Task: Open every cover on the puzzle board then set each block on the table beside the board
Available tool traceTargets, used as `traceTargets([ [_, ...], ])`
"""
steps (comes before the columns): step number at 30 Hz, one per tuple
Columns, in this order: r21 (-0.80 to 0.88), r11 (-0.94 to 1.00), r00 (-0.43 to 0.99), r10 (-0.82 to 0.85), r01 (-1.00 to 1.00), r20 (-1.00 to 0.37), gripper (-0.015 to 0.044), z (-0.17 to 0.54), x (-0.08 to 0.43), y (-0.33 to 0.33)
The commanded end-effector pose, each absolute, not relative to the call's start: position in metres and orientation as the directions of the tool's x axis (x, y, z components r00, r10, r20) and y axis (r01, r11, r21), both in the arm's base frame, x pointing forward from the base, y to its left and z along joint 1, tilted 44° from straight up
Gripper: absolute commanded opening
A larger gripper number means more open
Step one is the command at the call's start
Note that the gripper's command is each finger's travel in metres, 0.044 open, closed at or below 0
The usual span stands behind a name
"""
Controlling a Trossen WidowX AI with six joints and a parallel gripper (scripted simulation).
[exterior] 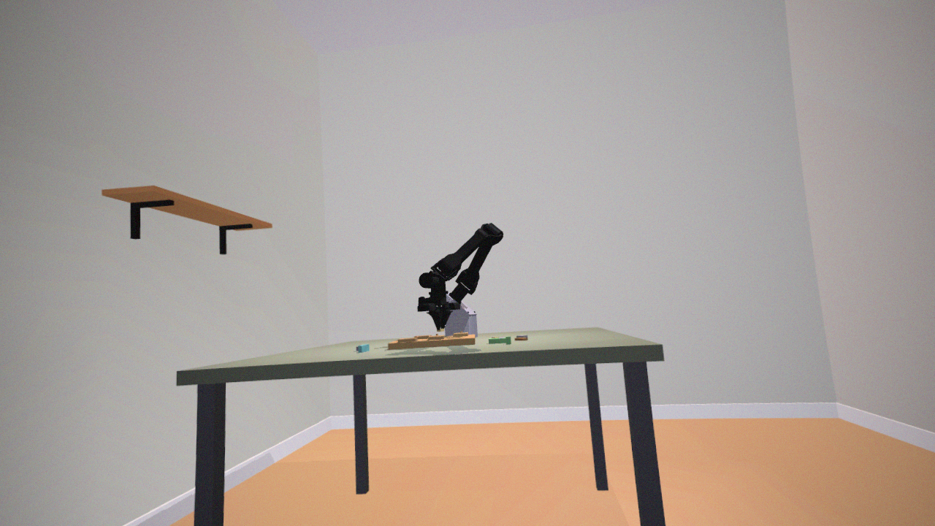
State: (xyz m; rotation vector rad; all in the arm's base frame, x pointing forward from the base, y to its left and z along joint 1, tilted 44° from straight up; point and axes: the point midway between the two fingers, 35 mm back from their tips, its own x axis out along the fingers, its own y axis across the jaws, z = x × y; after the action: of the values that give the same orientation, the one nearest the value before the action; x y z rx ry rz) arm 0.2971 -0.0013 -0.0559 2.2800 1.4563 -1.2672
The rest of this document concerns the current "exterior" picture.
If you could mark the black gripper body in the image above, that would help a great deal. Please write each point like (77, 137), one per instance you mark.
(439, 302)

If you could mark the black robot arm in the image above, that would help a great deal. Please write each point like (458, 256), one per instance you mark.
(483, 239)

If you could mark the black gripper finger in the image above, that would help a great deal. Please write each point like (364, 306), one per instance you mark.
(436, 316)
(445, 317)

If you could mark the orange square puzzle board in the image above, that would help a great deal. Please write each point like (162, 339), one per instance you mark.
(422, 341)

